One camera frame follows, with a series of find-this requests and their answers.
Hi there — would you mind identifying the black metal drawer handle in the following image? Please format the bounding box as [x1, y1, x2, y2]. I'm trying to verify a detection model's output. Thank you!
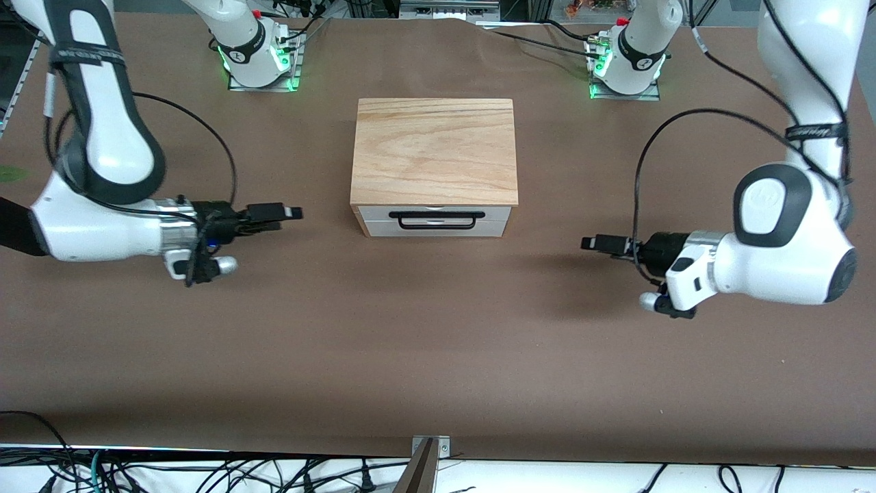
[388, 211, 477, 230]

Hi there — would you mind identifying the wooden drawer cabinet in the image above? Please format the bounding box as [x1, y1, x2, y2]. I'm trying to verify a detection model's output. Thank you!
[350, 98, 519, 239]

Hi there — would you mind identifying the black rounded cylinder object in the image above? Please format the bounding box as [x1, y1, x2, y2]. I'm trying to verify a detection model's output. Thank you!
[0, 197, 35, 258]

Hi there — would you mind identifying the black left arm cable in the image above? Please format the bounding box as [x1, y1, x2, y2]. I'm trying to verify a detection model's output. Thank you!
[633, 0, 853, 285]

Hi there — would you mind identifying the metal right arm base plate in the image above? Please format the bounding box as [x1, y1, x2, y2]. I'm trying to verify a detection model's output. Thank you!
[228, 31, 303, 92]

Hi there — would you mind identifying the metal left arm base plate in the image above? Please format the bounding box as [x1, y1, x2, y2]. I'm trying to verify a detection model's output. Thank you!
[589, 41, 662, 101]

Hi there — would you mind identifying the aluminium frame rail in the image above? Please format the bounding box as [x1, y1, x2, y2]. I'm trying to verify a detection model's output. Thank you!
[0, 38, 42, 138]

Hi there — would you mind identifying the small metal bracket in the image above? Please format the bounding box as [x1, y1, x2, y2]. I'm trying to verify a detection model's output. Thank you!
[411, 435, 452, 458]

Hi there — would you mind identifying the metal frame structure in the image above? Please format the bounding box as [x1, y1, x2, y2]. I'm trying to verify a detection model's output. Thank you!
[399, 0, 502, 23]

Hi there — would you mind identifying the teal cable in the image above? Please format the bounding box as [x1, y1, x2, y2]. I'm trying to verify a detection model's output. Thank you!
[88, 448, 110, 493]

